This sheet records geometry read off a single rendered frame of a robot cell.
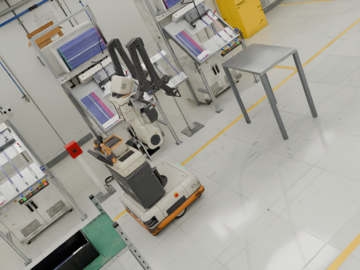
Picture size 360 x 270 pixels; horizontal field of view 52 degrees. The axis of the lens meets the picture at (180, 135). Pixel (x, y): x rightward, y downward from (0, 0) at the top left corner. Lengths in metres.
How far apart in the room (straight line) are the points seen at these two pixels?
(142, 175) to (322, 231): 1.51
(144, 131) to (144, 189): 0.52
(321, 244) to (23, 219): 3.19
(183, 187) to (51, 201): 1.78
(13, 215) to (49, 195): 0.42
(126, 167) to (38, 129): 3.07
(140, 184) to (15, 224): 1.85
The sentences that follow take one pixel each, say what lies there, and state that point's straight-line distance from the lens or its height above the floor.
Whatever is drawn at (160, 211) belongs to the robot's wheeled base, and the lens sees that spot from 3.44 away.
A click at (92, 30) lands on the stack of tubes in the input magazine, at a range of 4.54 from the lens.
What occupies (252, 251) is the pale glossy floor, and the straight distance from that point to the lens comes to 3.02.
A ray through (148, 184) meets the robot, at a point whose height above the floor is 0.50.
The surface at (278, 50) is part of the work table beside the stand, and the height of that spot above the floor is 0.80.
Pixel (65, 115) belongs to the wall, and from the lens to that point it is 6.10.
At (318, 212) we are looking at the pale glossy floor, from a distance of 3.10.
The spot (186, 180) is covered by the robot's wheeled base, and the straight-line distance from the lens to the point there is 3.51.
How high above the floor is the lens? 2.23
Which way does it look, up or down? 27 degrees down
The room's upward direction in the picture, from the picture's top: 29 degrees counter-clockwise
